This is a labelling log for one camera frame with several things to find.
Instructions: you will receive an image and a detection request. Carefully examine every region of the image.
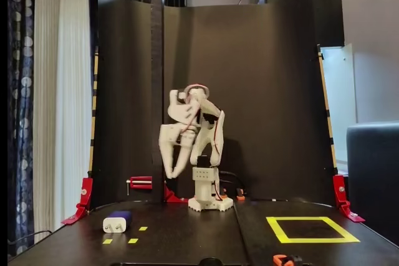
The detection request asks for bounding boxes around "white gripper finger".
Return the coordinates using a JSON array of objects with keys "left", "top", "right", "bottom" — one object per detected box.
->
[
  {"left": 159, "top": 140, "right": 176, "bottom": 179},
  {"left": 171, "top": 146, "right": 193, "bottom": 178}
]

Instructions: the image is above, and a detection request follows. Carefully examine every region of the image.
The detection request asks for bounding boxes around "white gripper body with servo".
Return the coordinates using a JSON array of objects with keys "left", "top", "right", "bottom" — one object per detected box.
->
[{"left": 159, "top": 122, "right": 198, "bottom": 149}]

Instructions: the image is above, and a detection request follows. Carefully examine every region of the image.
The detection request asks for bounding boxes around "blue white charger block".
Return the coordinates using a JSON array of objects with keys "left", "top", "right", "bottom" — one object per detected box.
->
[{"left": 102, "top": 210, "right": 133, "bottom": 234}]

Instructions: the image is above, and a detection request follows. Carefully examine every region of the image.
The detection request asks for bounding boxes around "red screw clamp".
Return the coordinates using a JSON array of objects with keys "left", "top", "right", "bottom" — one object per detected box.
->
[{"left": 125, "top": 176, "right": 153, "bottom": 196}]

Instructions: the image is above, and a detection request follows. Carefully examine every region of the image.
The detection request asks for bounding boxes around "yellow black striped stick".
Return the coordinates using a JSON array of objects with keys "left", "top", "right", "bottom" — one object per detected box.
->
[
  {"left": 316, "top": 44, "right": 339, "bottom": 176},
  {"left": 88, "top": 46, "right": 100, "bottom": 178}
]

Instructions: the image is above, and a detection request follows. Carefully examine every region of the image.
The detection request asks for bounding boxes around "black backdrop board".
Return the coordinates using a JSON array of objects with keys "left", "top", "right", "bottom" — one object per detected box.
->
[{"left": 90, "top": 0, "right": 339, "bottom": 209}]

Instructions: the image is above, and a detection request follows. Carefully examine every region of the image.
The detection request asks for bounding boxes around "white pleated curtain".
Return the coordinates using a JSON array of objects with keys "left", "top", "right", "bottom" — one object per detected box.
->
[{"left": 32, "top": 0, "right": 94, "bottom": 244}]

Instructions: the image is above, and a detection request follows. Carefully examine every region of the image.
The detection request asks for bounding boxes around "orange black spring clamp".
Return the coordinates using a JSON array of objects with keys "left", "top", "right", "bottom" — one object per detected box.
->
[{"left": 272, "top": 254, "right": 304, "bottom": 266}]

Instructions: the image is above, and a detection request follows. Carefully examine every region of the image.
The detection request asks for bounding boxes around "yellow tape square outline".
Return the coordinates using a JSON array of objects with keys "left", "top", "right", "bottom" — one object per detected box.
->
[{"left": 266, "top": 216, "right": 361, "bottom": 244}]

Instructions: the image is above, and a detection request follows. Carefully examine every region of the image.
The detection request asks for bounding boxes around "blue patterned curtain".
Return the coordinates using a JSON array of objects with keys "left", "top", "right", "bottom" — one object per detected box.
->
[{"left": 7, "top": 0, "right": 37, "bottom": 257}]

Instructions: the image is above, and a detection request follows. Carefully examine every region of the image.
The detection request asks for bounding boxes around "white cabinet door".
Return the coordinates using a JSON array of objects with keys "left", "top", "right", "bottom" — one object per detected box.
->
[{"left": 320, "top": 42, "right": 358, "bottom": 163}]

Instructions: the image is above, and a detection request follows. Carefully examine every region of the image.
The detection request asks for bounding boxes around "dark blue sofa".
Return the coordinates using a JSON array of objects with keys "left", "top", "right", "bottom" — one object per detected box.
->
[{"left": 346, "top": 121, "right": 399, "bottom": 247}]

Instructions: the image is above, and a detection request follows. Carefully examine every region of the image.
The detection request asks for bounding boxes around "red pole base bracket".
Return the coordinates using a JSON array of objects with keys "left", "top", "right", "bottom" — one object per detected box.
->
[{"left": 162, "top": 175, "right": 190, "bottom": 204}]

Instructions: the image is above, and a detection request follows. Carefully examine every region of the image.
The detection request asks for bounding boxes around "red white servo cable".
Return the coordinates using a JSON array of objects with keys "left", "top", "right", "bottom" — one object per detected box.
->
[{"left": 182, "top": 83, "right": 226, "bottom": 202}]

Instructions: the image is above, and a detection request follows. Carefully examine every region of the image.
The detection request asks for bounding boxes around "red corner bracket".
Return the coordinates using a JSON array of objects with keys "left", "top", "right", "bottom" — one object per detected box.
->
[
  {"left": 332, "top": 174, "right": 366, "bottom": 224},
  {"left": 60, "top": 177, "right": 94, "bottom": 226}
]

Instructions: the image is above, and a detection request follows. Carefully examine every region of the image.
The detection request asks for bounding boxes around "thin black cable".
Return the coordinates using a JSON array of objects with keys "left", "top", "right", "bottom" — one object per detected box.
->
[{"left": 7, "top": 230, "right": 53, "bottom": 245}]

